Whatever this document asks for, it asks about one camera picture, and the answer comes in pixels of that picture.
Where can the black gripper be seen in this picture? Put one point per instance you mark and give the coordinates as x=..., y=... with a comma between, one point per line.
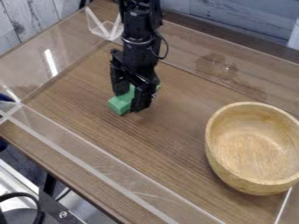
x=133, y=67

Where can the clear acrylic tray wall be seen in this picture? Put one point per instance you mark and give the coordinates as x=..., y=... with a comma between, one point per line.
x=142, y=156

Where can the light wooden bowl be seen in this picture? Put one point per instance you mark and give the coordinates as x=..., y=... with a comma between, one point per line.
x=251, y=145

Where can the green rectangular block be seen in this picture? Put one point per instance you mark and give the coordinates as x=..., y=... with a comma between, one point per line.
x=121, y=103

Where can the clear acrylic corner bracket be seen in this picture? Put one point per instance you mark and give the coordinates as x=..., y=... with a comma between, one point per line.
x=109, y=30

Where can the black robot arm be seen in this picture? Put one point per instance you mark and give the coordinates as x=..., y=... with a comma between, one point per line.
x=142, y=18

